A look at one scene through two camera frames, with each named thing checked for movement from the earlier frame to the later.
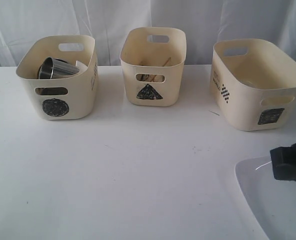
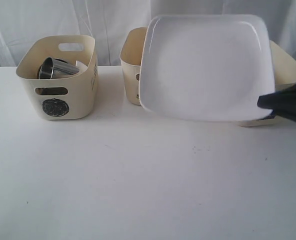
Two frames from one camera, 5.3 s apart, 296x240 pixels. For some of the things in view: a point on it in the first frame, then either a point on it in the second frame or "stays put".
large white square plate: x=281 y=206 to x=206 y=67
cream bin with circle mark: x=74 y=97 stays put
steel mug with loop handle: x=54 y=68 stays put
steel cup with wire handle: x=51 y=91 stays put
